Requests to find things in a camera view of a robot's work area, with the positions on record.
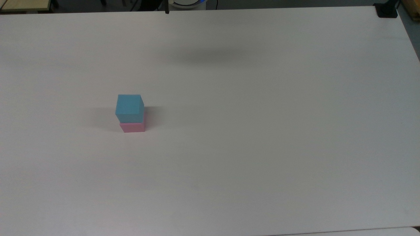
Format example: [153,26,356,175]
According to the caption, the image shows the blue foam cube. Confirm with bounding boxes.
[115,94,145,124]

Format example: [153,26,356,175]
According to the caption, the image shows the pink foam cube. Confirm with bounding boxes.
[119,110,146,133]

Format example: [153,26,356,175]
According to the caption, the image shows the light wooden table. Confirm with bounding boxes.
[0,0,53,14]

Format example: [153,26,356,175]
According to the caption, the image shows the wooden board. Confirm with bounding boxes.
[401,0,420,22]

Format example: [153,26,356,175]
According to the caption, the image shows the black table clamp mount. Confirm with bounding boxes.
[373,0,401,18]

